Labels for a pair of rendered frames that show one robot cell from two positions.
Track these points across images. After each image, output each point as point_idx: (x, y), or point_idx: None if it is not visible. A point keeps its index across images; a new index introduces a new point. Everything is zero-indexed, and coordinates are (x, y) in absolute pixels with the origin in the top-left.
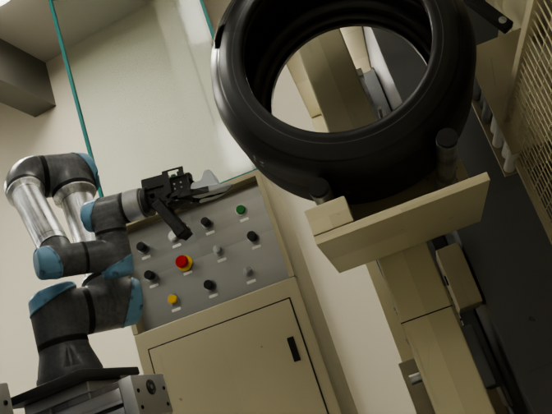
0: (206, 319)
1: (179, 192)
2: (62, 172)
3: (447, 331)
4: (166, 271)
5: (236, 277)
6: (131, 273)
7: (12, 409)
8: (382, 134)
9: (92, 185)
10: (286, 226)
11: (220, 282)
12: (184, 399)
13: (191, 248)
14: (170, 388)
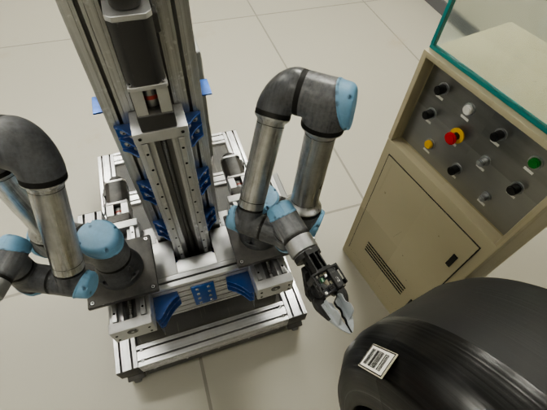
0: (427, 186)
1: (313, 295)
2: (308, 117)
3: None
4: (442, 123)
5: (475, 187)
6: (422, 94)
7: (154, 326)
8: None
9: (333, 138)
10: None
11: (464, 175)
12: (386, 194)
13: (471, 133)
14: (384, 183)
